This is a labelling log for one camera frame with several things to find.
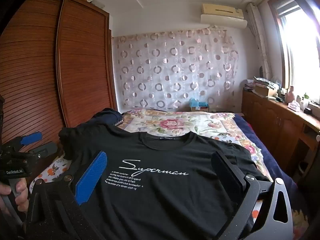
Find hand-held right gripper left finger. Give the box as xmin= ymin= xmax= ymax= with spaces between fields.
xmin=25 ymin=151 xmax=108 ymax=240

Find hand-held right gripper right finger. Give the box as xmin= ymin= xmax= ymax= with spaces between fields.
xmin=211 ymin=151 xmax=294 ymax=240

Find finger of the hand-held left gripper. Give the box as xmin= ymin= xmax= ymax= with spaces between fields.
xmin=2 ymin=132 xmax=43 ymax=154
xmin=15 ymin=141 xmax=58 ymax=163

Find black printed t-shirt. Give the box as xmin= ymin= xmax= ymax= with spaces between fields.
xmin=59 ymin=126 xmax=273 ymax=240

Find person's left hand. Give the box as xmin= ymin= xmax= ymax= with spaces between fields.
xmin=0 ymin=179 xmax=29 ymax=214

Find orange fruit print sheet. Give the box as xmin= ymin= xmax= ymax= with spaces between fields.
xmin=30 ymin=152 xmax=312 ymax=240

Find navy blue blanket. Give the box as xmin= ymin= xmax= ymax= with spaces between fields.
xmin=234 ymin=114 xmax=300 ymax=205

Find navy blue garment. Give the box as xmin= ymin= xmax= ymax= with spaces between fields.
xmin=91 ymin=108 xmax=123 ymax=128

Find floral quilt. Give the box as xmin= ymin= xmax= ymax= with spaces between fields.
xmin=117 ymin=109 xmax=273 ymax=180

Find wooden side cabinet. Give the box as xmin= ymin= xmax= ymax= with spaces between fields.
xmin=241 ymin=90 xmax=320 ymax=178

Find small cardboard box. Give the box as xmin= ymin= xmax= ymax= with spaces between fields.
xmin=190 ymin=104 xmax=210 ymax=112

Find blue plastic bag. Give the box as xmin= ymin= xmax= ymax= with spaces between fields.
xmin=189 ymin=97 xmax=209 ymax=108

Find wooden slatted wardrobe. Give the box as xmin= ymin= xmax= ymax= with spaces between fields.
xmin=0 ymin=0 xmax=119 ymax=188

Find stack of papers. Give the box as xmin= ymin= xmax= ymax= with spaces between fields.
xmin=244 ymin=79 xmax=256 ymax=92

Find brown cardboard box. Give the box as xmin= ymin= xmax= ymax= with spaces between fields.
xmin=254 ymin=84 xmax=277 ymax=98

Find pink tissue pack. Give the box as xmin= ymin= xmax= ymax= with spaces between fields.
xmin=287 ymin=100 xmax=302 ymax=112

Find circle patterned sheer curtain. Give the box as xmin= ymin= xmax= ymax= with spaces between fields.
xmin=112 ymin=27 xmax=239 ymax=114

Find white wrapped pipe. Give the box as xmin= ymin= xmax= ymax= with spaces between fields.
xmin=246 ymin=2 xmax=272 ymax=80

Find window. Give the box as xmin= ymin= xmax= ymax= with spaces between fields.
xmin=267 ymin=0 xmax=320 ymax=105

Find wall air conditioner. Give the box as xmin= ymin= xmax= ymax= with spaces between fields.
xmin=201 ymin=3 xmax=248 ymax=29

